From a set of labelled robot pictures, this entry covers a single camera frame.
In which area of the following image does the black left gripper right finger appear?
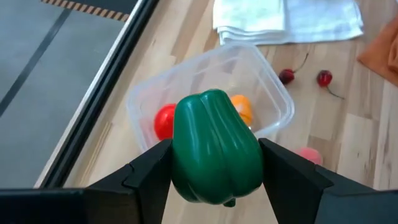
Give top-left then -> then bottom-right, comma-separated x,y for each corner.
259,138 -> 398,224

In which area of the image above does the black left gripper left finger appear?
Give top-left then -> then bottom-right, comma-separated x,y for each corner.
0,139 -> 172,224

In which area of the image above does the red tomato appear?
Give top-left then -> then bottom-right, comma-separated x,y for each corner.
154,103 -> 177,141

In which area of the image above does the red toy cherry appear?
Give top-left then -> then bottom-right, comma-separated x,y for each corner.
278,52 -> 310,85
316,70 -> 345,100

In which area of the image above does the green toy bell pepper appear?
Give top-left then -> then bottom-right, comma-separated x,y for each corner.
170,88 -> 264,208

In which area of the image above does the orange toy bell pepper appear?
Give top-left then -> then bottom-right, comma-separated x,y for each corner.
229,94 -> 253,127

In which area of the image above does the clear plastic tupperware container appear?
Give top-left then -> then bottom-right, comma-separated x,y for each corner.
126,42 -> 295,153

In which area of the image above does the pink toy peach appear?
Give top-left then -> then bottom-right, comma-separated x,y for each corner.
294,147 -> 323,166

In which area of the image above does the orange folded cloth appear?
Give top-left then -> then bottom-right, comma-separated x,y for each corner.
356,15 -> 398,88

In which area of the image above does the white folded towel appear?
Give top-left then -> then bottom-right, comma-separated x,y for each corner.
212,0 -> 364,46

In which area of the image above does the striped hazard floor tape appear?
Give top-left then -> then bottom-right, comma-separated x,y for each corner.
40,0 -> 130,22

